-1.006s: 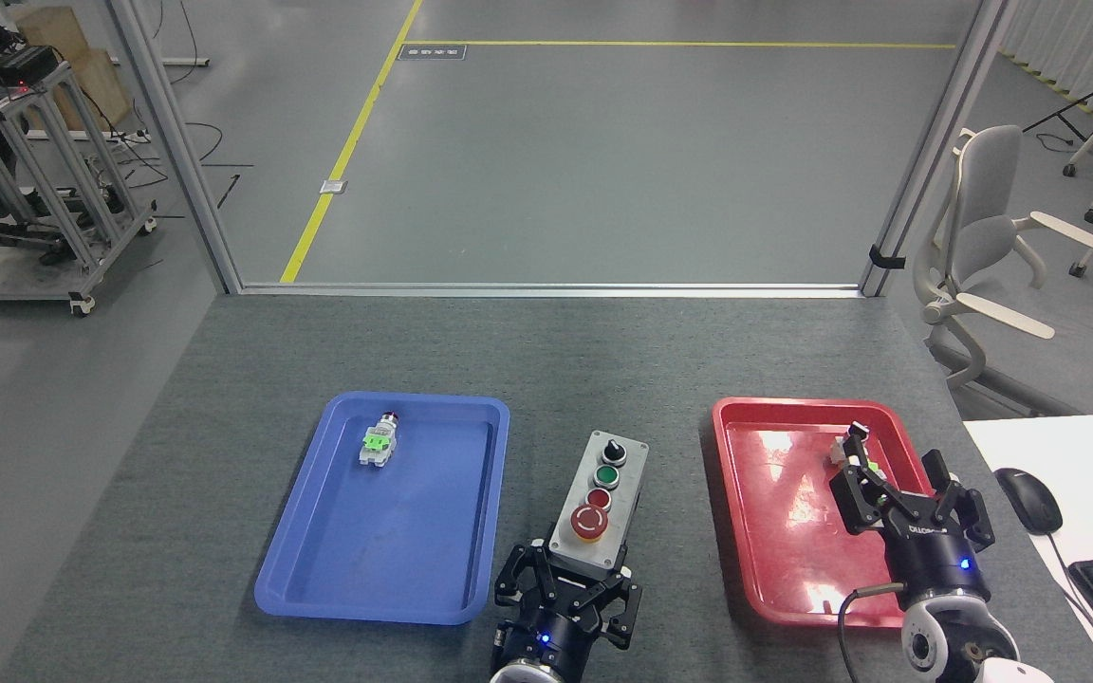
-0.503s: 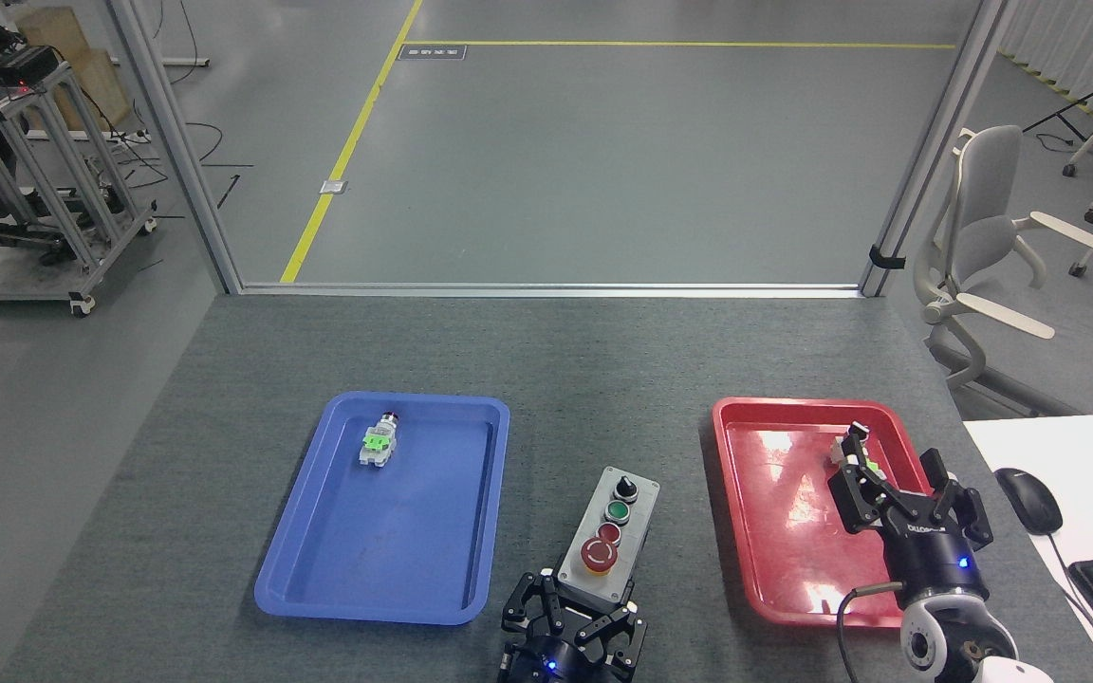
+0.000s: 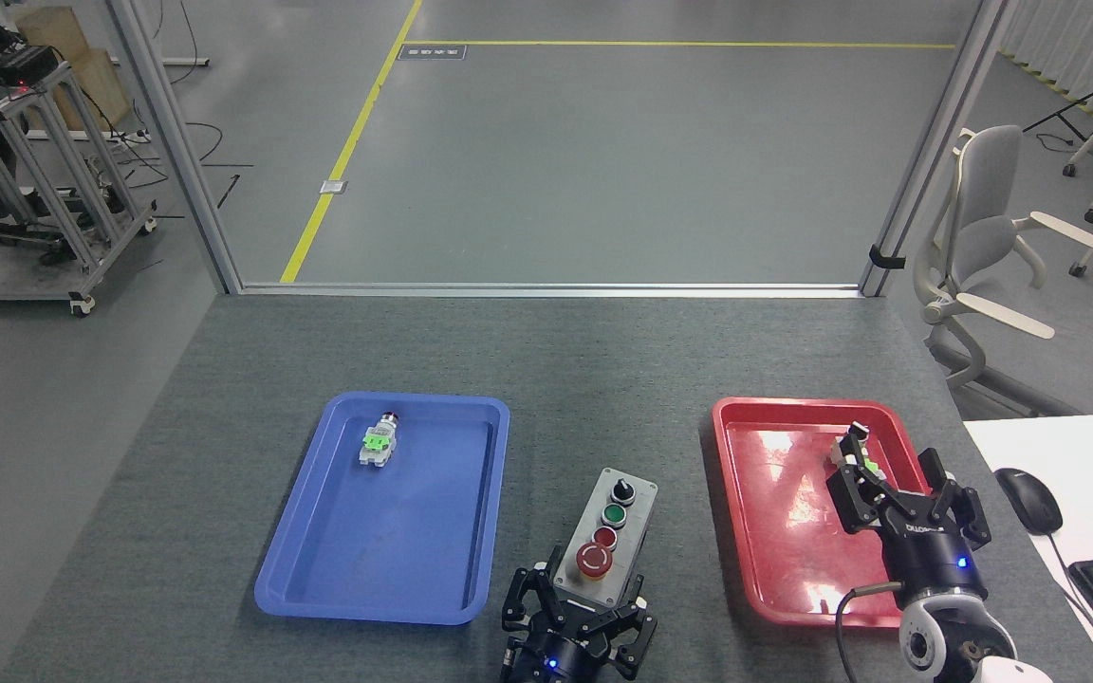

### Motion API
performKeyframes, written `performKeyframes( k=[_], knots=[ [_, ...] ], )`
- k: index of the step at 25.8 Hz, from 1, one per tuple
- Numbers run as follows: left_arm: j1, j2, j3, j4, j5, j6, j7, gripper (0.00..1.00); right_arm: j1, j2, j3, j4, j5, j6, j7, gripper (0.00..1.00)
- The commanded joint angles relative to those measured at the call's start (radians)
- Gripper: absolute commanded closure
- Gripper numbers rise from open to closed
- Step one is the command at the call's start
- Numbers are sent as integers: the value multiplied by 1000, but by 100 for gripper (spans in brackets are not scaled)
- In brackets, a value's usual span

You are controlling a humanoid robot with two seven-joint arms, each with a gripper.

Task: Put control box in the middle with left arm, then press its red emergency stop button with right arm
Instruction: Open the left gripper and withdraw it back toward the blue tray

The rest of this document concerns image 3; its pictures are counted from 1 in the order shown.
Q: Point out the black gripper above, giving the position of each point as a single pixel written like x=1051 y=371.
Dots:
x=556 y=659
x=935 y=564

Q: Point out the grey control box with buttons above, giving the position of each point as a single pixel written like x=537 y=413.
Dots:
x=627 y=531

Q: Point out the cardboard box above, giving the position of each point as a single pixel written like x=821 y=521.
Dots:
x=96 y=85

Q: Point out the black computer mouse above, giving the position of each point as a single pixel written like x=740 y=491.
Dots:
x=1028 y=501

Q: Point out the red plastic tray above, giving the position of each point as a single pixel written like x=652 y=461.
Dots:
x=774 y=512

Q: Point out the white desk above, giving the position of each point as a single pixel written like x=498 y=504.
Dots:
x=1092 y=455

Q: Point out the blue plastic tray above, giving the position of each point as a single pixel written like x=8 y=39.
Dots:
x=414 y=531

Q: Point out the grey office chair with armrests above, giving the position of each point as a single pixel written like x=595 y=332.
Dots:
x=1049 y=341

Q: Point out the white curtain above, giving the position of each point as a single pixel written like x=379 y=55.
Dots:
x=1078 y=33

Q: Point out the silver floor socket plate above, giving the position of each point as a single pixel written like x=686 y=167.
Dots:
x=334 y=186

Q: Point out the dark floor label sign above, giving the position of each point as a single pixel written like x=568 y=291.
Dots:
x=433 y=51

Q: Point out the green push button switch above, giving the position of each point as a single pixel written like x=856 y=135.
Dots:
x=874 y=467

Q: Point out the black selector switch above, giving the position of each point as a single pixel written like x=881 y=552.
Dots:
x=838 y=450

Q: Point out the black clip on post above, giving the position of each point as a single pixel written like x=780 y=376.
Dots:
x=886 y=257

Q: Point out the red push button switch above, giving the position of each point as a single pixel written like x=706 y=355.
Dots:
x=378 y=444

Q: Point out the silver frame rail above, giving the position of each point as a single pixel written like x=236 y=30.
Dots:
x=546 y=290

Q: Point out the silver frame post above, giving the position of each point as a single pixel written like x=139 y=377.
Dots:
x=176 y=152
x=931 y=152

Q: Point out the aluminium frame cart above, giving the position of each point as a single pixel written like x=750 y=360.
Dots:
x=58 y=190

